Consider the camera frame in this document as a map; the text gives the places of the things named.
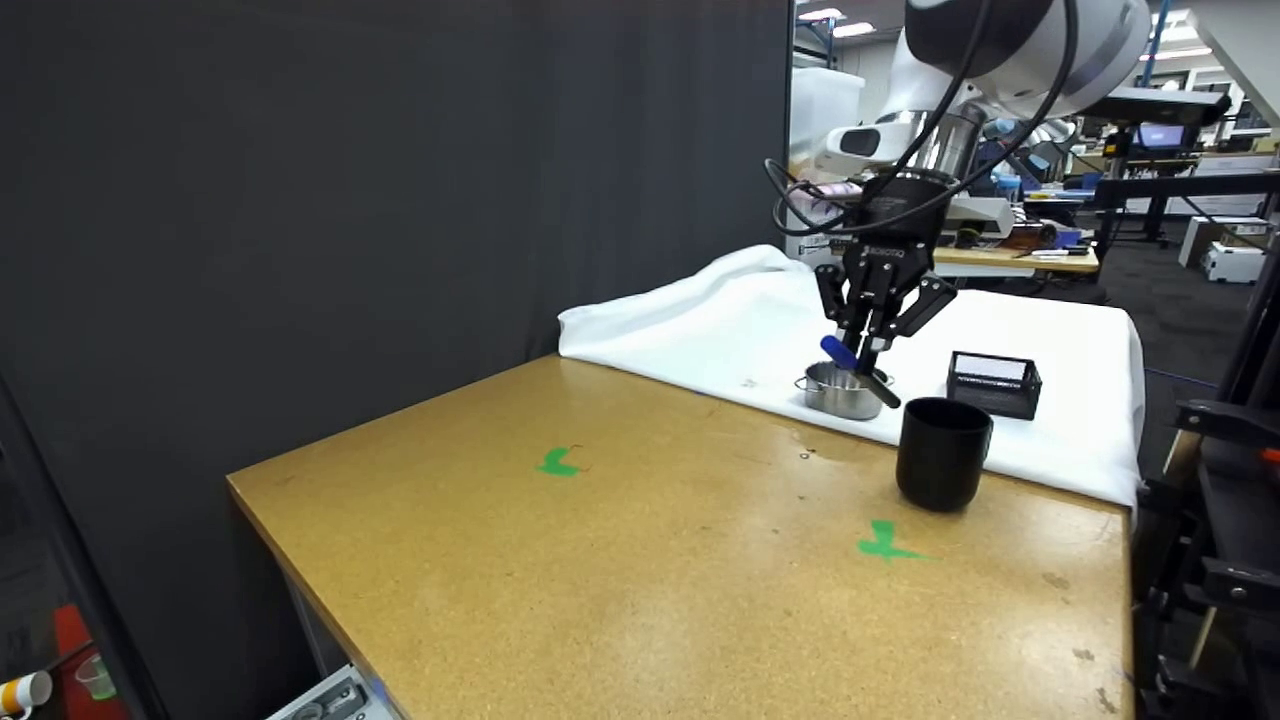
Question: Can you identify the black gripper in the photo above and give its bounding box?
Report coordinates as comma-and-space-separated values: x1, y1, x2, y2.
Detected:
814, 171, 955, 338

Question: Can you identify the blue capped marker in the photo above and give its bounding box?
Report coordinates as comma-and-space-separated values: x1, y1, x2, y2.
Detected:
818, 334, 899, 407

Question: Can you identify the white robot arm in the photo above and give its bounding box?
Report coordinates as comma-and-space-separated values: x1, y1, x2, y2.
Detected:
814, 0, 1148, 370

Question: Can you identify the black cup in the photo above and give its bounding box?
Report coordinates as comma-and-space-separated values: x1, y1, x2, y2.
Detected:
896, 397, 993, 512

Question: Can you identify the small steel pot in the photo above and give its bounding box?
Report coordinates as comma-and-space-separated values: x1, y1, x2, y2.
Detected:
797, 359, 879, 419

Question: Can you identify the black mesh basket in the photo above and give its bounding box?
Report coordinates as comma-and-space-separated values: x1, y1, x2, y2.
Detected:
949, 350, 1043, 419

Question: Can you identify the green tape mark near edge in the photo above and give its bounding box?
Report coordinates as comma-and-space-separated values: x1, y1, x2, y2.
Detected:
535, 448, 581, 478

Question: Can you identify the dark grey partition panel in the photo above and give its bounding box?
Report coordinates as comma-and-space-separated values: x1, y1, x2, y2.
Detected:
0, 0, 791, 720

